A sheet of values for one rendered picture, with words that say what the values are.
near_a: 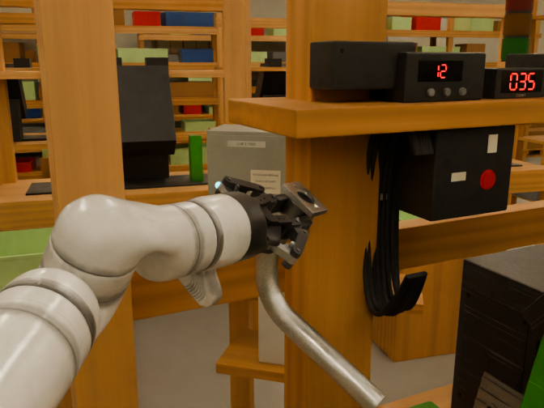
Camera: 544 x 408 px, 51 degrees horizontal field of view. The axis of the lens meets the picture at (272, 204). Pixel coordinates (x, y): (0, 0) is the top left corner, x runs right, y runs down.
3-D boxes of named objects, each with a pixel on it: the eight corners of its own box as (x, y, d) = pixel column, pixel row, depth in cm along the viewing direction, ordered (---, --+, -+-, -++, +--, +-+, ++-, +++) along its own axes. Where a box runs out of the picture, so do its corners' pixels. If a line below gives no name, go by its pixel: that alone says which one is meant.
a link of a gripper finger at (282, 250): (255, 250, 63) (258, 240, 65) (291, 271, 63) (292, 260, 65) (266, 235, 61) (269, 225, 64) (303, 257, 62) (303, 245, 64)
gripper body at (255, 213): (263, 232, 56) (309, 220, 64) (209, 176, 59) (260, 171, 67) (226, 284, 59) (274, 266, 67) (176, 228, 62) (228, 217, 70)
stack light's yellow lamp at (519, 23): (536, 37, 110) (538, 13, 109) (516, 36, 108) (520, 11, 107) (515, 38, 114) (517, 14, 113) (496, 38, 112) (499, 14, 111)
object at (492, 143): (509, 211, 99) (518, 124, 95) (432, 223, 92) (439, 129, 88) (457, 196, 110) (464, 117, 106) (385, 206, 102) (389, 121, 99)
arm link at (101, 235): (186, 171, 55) (153, 243, 58) (47, 183, 42) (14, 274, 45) (236, 214, 52) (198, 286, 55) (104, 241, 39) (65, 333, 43)
